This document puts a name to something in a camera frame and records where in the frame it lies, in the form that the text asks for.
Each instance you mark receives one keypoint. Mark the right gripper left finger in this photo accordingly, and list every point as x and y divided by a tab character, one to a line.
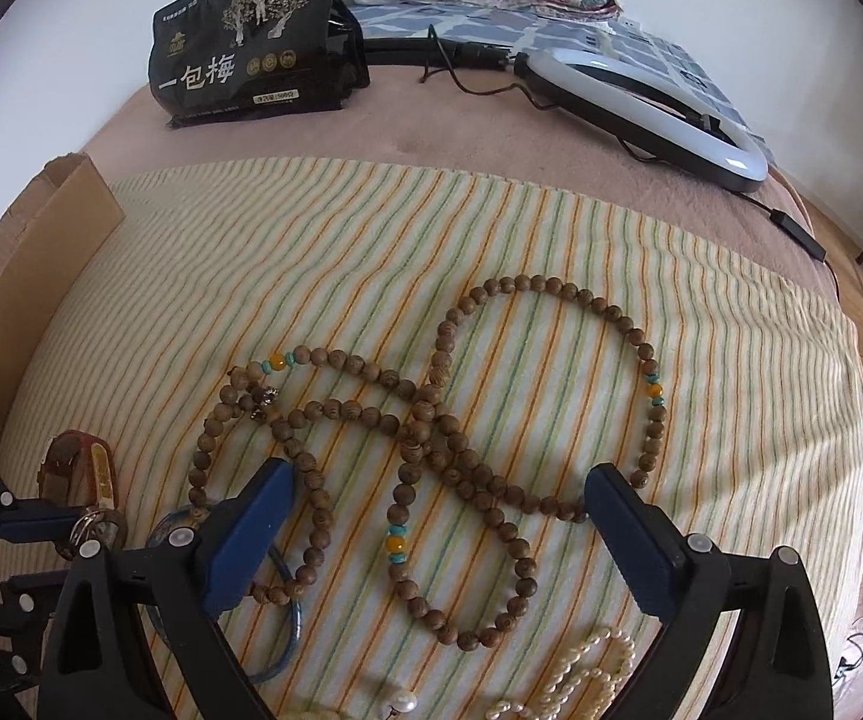
98	663

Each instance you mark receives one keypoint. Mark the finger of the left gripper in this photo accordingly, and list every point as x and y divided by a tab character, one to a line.
28	602
46	518

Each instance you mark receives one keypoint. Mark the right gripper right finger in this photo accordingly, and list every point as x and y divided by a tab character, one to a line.
776	664

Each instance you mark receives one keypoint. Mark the red strap wristwatch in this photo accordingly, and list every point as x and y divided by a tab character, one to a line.
77	471

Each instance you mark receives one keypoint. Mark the white pearl earring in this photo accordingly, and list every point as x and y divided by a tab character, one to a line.
398	702

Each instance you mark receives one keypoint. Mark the brown cardboard box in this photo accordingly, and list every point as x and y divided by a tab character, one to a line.
47	238

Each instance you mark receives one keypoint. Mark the striped yellow cloth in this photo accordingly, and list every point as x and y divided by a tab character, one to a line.
446	355

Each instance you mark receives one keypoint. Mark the brown blanket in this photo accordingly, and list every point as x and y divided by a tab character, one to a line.
402	119

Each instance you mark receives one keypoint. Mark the black snack bag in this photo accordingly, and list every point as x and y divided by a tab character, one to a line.
239	60

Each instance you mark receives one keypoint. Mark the blue checkered mattress sheet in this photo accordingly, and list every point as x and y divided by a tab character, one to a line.
401	28

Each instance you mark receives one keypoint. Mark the white ring light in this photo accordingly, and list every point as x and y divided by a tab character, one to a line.
645	110

